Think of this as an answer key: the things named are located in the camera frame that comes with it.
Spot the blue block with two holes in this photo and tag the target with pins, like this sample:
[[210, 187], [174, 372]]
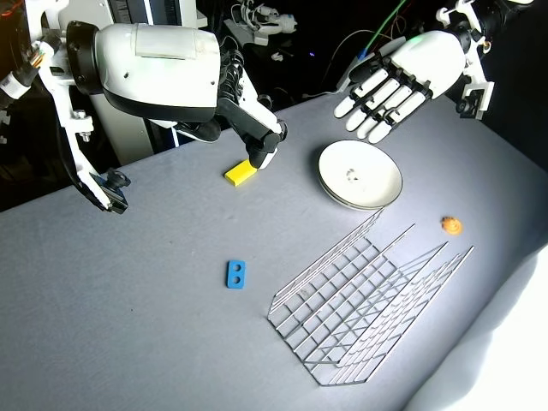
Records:
[[229, 274]]

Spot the small white connector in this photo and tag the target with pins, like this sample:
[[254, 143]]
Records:
[[277, 55]]

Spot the spare white robot hand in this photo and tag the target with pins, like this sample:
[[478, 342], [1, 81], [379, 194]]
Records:
[[274, 21]]

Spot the yellow rectangular block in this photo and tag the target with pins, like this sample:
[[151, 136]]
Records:
[[240, 173]]

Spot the small orange toy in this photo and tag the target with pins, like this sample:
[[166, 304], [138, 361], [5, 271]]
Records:
[[452, 227]]

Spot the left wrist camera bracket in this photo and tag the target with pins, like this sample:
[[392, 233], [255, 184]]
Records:
[[477, 92]]

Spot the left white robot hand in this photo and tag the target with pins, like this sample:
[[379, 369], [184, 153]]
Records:
[[432, 60]]

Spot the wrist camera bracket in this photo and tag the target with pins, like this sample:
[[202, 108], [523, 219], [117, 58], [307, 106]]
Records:
[[477, 92], [70, 115]]

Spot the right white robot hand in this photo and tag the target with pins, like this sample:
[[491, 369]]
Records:
[[162, 73]]

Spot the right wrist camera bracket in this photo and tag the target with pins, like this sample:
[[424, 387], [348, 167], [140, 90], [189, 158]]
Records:
[[70, 115]]

